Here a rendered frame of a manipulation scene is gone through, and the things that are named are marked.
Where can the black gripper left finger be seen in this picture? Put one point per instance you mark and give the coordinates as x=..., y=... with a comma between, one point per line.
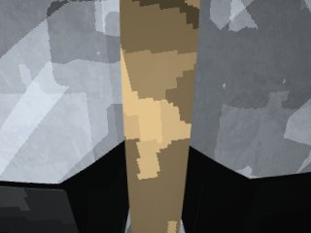
x=93, y=201

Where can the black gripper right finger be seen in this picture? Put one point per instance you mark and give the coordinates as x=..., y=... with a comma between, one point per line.
x=219, y=200

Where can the tan wooden beam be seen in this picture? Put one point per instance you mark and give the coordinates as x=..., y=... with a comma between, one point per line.
x=158, y=53

